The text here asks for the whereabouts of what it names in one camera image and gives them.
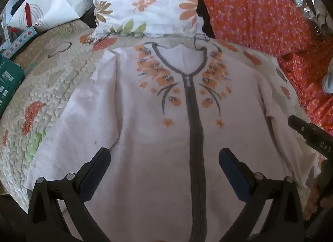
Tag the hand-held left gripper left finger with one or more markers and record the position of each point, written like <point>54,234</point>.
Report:
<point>94,173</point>

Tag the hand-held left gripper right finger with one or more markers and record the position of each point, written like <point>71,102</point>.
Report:
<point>234,173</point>

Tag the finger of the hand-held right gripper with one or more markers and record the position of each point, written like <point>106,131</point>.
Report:
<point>299,125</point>

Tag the white flowered zip jacket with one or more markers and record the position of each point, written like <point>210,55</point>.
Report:
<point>145,127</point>

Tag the person's right hand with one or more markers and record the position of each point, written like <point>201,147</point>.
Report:
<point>313,197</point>

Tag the grey white cloth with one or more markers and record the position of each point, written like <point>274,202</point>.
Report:
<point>328,79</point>

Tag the heart print quilt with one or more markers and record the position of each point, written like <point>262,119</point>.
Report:
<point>52,75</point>

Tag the silver foil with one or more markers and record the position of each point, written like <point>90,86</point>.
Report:
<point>308,10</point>

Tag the green cardboard box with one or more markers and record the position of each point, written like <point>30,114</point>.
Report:
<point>9,80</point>

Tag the orange floral blanket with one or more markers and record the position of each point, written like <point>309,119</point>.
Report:
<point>247,10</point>

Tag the dark cloth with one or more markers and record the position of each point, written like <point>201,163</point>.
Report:
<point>204,18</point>

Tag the box with coloured shapes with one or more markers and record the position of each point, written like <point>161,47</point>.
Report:
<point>23,36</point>

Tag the white paper bag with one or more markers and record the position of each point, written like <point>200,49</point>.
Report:
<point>57,3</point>

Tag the white floral pillow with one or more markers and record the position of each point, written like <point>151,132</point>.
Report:
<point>145,3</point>

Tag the perforated metal rail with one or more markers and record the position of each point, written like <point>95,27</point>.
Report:
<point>7,30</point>

